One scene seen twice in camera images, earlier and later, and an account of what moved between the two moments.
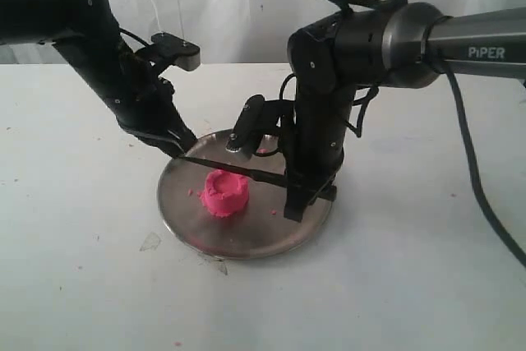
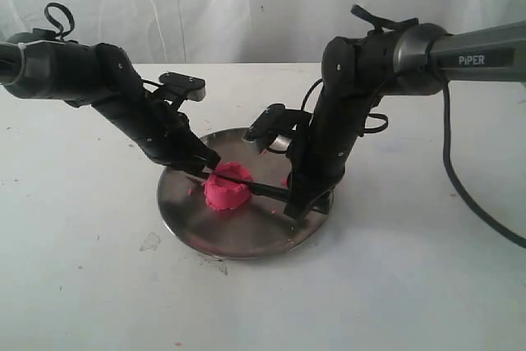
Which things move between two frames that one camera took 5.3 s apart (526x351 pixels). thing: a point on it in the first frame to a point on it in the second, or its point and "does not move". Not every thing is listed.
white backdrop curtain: [245, 10] does not move
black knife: [325, 193] to [256, 188]
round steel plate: [259, 229] does not move
